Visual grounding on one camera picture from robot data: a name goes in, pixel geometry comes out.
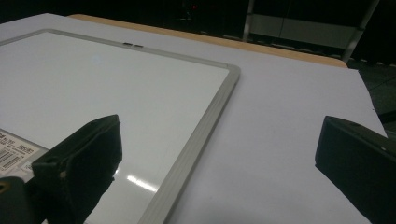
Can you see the grey framed whiteboard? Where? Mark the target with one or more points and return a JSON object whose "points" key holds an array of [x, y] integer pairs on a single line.
{"points": [[109, 87]]}

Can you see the dark equipment with red light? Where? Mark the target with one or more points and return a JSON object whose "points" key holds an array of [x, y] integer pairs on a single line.
{"points": [[193, 6]]}

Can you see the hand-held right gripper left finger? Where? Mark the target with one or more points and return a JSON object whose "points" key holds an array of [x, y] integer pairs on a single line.
{"points": [[81, 161]]}

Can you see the white paper sheet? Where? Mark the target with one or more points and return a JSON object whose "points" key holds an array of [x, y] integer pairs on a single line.
{"points": [[280, 124]]}

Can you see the white metal stand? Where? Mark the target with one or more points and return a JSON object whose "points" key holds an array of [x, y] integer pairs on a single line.
{"points": [[299, 28]]}

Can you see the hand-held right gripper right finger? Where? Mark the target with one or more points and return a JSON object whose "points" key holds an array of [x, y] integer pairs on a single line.
{"points": [[361, 161]]}

